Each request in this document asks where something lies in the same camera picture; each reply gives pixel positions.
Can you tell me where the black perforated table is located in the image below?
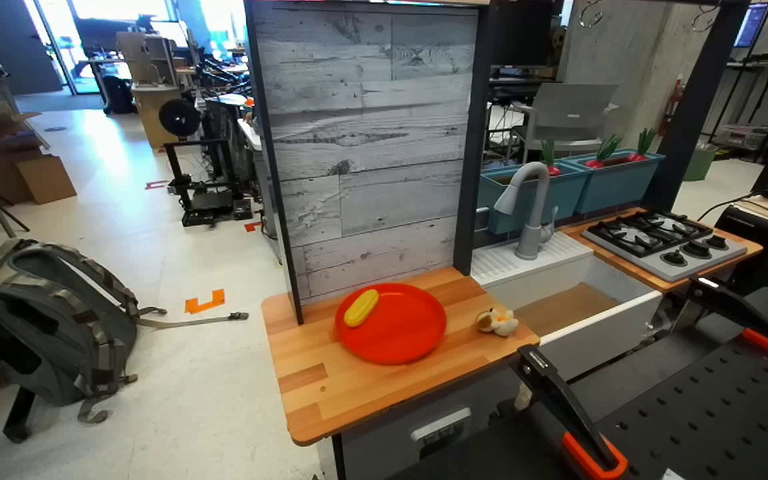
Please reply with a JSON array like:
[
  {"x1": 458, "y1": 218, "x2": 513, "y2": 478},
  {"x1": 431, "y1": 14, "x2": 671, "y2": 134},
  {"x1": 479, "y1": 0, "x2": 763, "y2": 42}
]
[{"x1": 395, "y1": 288, "x2": 768, "y2": 480}]

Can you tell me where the red radish toy right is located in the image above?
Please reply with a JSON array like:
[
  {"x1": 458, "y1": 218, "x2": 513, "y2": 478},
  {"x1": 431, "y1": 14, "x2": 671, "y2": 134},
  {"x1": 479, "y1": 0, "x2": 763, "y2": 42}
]
[{"x1": 587, "y1": 134, "x2": 622, "y2": 172}]

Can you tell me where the white toy sink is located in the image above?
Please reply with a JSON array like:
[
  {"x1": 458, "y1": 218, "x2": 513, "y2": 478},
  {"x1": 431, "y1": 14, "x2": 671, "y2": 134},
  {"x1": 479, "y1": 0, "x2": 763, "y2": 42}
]
[{"x1": 471, "y1": 236, "x2": 662, "y2": 380}]

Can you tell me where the teal planter box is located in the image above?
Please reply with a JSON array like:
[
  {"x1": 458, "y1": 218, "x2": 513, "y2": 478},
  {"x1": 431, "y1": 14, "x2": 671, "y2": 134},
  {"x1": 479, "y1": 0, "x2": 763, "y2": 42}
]
[
  {"x1": 567, "y1": 154, "x2": 662, "y2": 216},
  {"x1": 477, "y1": 160, "x2": 587, "y2": 241}
]

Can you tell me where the black orange clamp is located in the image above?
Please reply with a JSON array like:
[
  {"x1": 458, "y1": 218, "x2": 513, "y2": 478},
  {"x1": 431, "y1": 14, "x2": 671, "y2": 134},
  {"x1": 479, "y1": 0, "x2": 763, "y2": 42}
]
[
  {"x1": 653, "y1": 278, "x2": 768, "y2": 356},
  {"x1": 513, "y1": 348, "x2": 630, "y2": 480}
]

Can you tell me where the orange plate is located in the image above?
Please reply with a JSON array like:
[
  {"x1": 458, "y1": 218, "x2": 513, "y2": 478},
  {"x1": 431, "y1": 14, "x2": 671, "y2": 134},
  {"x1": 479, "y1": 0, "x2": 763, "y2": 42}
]
[{"x1": 333, "y1": 284, "x2": 449, "y2": 366}]

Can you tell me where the grey toy faucet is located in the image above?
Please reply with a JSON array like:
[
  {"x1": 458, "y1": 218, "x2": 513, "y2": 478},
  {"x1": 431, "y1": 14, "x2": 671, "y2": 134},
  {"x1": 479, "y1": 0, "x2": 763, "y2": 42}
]
[{"x1": 493, "y1": 162, "x2": 549, "y2": 262}]

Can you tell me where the cardboard box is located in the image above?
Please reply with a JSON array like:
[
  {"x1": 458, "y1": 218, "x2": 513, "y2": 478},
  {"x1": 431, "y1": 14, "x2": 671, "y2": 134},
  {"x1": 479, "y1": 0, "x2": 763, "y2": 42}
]
[{"x1": 0, "y1": 152, "x2": 77, "y2": 206}]

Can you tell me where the red radish toy left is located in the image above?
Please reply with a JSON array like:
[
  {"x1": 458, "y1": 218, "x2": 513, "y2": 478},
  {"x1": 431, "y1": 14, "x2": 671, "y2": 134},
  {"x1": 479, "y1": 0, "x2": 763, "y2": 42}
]
[{"x1": 542, "y1": 140, "x2": 559, "y2": 176}]

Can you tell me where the red radish toy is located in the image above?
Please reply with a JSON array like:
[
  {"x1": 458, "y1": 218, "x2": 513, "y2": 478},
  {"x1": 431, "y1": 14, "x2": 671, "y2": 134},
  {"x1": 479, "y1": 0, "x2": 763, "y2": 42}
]
[
  {"x1": 587, "y1": 134, "x2": 622, "y2": 172},
  {"x1": 542, "y1": 140, "x2": 559, "y2": 176}
]

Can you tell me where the teal planter box left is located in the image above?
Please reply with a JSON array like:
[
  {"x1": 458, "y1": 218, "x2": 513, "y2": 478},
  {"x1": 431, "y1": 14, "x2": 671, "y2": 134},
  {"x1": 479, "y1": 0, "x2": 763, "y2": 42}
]
[{"x1": 477, "y1": 160, "x2": 587, "y2": 241}]

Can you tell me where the small cream toy garlic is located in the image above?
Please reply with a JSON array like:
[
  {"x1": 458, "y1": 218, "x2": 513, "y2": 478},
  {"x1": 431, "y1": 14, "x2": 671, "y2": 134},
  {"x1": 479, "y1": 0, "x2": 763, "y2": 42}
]
[{"x1": 475, "y1": 306, "x2": 519, "y2": 337}]

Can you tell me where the black orange clamp far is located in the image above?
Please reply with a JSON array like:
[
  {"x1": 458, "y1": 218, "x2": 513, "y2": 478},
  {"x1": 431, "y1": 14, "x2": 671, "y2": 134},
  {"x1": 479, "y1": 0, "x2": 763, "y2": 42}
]
[{"x1": 653, "y1": 278, "x2": 768, "y2": 356}]

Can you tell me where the toy gas stove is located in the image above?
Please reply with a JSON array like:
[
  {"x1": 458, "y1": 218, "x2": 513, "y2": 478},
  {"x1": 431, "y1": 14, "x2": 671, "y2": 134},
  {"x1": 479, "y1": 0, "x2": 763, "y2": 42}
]
[{"x1": 583, "y1": 212, "x2": 746, "y2": 284}]

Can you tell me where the black orange clamp near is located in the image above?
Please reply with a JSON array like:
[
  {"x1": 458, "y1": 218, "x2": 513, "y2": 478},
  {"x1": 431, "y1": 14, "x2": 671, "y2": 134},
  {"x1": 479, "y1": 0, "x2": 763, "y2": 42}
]
[{"x1": 513, "y1": 348, "x2": 630, "y2": 480}]

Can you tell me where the teal planter box right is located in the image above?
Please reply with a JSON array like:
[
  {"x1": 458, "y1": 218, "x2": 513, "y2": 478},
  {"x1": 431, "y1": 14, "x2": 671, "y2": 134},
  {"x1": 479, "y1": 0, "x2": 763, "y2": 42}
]
[{"x1": 567, "y1": 154, "x2": 662, "y2": 216}]

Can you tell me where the grey backpack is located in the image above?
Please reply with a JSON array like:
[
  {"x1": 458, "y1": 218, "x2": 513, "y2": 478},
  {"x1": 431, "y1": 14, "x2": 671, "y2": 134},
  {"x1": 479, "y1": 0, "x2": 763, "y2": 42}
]
[{"x1": 0, "y1": 238, "x2": 161, "y2": 425}]

